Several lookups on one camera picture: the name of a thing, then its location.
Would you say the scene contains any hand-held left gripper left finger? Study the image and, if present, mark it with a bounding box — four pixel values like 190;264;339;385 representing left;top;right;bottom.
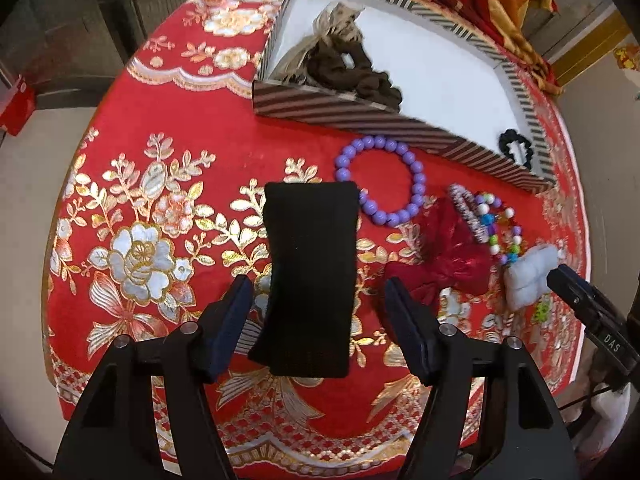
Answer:
52;275;254;480

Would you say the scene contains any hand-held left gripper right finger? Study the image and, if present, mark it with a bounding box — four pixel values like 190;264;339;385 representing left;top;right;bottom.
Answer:
384;277;583;480

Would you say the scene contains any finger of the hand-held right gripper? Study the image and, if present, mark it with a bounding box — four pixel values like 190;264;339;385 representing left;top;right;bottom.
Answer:
547;264;640;378

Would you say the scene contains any white fluffy scrunchie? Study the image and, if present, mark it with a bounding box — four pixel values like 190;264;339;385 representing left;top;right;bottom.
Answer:
502;244;560;308

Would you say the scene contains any red shiny hair bow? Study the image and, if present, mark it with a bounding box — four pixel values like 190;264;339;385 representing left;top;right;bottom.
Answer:
385;199;493;306

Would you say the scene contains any black knitted headband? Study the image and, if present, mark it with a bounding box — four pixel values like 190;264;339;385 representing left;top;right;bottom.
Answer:
247;181;361;378

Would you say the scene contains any multicolour round bead bracelet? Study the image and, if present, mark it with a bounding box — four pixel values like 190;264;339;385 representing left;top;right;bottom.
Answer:
472;191;523;267

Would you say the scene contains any pink white sparkly bracelet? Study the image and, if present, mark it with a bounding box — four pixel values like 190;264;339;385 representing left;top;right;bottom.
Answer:
447;184;488;243

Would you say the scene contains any purple bead bracelet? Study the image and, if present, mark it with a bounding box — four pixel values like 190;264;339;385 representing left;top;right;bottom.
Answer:
334;135;427;226

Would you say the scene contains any striped cardboard box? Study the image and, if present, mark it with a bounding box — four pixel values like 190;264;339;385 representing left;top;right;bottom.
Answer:
251;0;558;196

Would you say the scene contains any black scrunchie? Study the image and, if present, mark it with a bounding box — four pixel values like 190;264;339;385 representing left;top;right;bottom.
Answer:
497;129;536;166

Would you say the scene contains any brown scrunchie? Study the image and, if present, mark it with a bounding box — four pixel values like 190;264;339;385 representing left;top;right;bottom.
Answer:
295;35;403;111

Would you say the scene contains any red cardboard box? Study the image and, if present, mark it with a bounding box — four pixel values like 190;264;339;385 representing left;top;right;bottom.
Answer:
0;75;37;136

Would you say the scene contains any leopard print ribbon scrunchie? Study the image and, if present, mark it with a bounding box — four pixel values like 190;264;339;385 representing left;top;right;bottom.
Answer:
272;1;363;86

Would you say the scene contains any orange patterned blanket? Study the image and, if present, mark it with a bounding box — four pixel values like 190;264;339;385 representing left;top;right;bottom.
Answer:
345;0;566;96

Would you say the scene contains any black cable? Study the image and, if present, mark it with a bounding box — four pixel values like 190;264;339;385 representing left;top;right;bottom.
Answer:
557;385;603;411

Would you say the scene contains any colourful wall sticker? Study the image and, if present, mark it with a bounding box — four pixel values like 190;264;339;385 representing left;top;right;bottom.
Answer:
614;45;640;71

